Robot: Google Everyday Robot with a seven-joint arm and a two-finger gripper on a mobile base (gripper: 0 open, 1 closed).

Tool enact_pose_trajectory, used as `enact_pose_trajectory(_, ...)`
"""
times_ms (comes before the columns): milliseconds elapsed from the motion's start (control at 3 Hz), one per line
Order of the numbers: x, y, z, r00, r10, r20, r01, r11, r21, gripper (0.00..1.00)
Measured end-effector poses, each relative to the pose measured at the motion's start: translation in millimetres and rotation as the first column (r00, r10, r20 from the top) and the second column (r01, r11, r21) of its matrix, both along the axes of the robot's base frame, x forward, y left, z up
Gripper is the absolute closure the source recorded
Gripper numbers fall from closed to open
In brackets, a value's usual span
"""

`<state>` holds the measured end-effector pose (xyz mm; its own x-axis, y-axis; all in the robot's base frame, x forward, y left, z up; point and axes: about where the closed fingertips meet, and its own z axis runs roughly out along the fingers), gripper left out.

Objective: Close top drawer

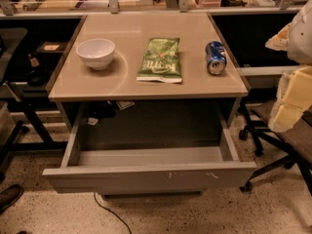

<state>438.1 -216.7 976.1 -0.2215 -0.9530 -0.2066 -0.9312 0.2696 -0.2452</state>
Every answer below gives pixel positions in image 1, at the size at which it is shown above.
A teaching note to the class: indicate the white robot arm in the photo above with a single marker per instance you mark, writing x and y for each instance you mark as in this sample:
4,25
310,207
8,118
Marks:
294,95

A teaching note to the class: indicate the green chip bag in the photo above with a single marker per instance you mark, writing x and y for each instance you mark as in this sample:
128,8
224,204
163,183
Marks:
160,62

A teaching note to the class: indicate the black office chair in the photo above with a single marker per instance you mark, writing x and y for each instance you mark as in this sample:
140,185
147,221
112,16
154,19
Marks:
296,143

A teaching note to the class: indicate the grey drawer cabinet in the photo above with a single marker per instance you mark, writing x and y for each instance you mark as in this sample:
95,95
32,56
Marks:
115,89

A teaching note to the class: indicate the blue soda can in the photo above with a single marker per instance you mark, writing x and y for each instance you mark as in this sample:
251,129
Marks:
215,57

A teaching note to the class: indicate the grey top drawer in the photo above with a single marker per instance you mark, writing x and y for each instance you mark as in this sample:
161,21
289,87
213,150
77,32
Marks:
152,148

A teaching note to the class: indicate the yellow foam padded gripper finger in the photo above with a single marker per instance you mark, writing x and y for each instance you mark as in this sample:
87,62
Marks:
294,94

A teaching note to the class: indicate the white ceramic bowl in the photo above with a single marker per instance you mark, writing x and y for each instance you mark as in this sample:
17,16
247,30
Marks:
96,53

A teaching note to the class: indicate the black shoe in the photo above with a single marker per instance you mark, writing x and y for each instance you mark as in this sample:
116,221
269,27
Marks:
9,196

